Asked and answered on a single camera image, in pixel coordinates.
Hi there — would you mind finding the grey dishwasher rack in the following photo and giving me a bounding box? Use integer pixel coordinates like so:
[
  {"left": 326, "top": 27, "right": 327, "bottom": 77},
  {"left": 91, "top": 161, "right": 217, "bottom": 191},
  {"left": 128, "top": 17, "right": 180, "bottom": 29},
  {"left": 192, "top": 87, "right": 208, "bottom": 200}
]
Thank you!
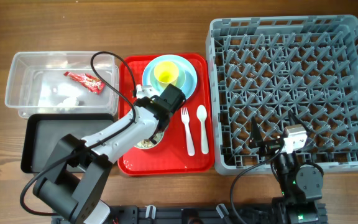
[{"left": 206, "top": 15, "right": 358, "bottom": 175}]

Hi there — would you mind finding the white plastic fork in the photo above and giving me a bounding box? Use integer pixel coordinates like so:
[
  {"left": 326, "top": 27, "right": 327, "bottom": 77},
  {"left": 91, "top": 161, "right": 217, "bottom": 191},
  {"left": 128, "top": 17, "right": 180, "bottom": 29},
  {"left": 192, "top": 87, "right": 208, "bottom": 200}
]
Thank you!
[{"left": 181, "top": 107, "right": 195, "bottom": 156}]

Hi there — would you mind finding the green bowl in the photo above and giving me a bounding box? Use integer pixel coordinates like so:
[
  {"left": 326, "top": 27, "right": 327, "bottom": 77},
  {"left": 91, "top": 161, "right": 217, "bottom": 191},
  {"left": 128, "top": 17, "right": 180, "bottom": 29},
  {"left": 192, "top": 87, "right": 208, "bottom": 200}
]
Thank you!
[{"left": 134, "top": 132, "right": 164, "bottom": 150}]

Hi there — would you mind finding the red snack wrapper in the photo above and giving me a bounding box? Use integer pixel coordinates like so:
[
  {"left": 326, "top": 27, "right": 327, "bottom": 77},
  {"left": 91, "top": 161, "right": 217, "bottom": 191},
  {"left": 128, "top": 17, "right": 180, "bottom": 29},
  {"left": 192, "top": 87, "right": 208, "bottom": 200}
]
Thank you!
[{"left": 63, "top": 72, "right": 105, "bottom": 95}]

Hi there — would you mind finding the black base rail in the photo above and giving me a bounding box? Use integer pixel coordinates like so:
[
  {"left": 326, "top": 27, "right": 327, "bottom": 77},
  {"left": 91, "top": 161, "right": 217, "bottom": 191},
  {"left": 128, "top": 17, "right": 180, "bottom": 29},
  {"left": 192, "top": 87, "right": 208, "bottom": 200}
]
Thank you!
[{"left": 51, "top": 203, "right": 328, "bottom": 224}]

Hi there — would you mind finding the black food waste tray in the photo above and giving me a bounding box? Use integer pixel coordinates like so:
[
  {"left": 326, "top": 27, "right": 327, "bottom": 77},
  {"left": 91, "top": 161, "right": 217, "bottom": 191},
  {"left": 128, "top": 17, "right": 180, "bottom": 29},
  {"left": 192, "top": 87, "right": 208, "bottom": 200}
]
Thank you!
[{"left": 21, "top": 113, "right": 114, "bottom": 174}]

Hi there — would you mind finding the light blue plate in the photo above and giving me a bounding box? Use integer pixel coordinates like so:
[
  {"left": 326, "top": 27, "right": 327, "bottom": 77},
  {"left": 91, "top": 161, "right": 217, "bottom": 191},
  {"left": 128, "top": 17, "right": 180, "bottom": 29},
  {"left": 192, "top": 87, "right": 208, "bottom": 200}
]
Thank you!
[{"left": 142, "top": 55, "right": 198, "bottom": 99}]

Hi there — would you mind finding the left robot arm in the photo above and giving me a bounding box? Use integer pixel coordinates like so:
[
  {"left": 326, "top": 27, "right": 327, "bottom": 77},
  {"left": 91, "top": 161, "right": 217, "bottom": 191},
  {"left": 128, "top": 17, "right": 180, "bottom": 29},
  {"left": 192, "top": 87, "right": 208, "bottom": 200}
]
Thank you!
[{"left": 31, "top": 85, "right": 186, "bottom": 223}]

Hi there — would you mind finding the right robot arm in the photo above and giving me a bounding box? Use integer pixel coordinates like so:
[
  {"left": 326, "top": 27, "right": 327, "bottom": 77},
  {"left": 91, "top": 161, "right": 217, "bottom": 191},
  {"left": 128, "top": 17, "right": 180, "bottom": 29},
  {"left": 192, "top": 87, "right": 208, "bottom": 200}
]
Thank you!
[{"left": 249, "top": 111, "right": 324, "bottom": 223}]

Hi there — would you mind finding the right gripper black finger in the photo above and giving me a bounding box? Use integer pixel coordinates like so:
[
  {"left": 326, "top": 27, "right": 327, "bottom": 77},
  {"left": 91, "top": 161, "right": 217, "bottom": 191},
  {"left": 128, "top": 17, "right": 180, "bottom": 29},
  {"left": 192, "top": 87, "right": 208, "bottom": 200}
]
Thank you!
[
  {"left": 288, "top": 110, "right": 311, "bottom": 133},
  {"left": 250, "top": 117, "right": 262, "bottom": 142}
]

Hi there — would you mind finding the red serving tray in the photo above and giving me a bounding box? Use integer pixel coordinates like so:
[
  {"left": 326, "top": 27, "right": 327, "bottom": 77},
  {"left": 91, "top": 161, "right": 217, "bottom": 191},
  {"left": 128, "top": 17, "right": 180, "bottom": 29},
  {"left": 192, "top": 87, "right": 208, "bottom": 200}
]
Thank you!
[{"left": 117, "top": 53, "right": 214, "bottom": 176}]

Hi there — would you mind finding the clear plastic waste bin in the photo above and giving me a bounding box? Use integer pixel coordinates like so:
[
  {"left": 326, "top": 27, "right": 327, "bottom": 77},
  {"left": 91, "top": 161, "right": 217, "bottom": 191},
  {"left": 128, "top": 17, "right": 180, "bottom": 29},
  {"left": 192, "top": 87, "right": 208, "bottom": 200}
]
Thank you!
[{"left": 5, "top": 51, "right": 119, "bottom": 118}]

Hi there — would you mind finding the light blue bowl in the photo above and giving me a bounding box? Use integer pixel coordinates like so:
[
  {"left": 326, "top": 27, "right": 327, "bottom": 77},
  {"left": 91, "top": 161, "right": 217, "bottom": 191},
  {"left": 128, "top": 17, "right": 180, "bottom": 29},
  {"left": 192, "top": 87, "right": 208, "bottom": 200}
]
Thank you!
[{"left": 150, "top": 66, "right": 186, "bottom": 92}]

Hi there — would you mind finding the white tissue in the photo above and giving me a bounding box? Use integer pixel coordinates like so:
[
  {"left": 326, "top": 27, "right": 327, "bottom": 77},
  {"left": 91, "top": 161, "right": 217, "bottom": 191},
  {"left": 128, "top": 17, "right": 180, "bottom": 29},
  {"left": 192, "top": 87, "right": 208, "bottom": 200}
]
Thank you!
[{"left": 57, "top": 97, "right": 79, "bottom": 108}]

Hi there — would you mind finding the yellow plastic cup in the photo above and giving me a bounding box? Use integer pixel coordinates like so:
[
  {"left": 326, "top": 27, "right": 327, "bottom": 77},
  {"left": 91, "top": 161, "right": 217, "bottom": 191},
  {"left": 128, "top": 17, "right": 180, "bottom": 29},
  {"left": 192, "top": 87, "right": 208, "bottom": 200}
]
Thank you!
[{"left": 154, "top": 61, "right": 179, "bottom": 88}]

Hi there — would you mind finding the white plastic spoon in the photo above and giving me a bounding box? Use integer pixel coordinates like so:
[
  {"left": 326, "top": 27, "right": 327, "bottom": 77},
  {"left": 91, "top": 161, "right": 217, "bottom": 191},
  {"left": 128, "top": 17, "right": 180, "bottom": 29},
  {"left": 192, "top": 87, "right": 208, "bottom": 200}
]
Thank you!
[{"left": 196, "top": 105, "right": 209, "bottom": 154}]

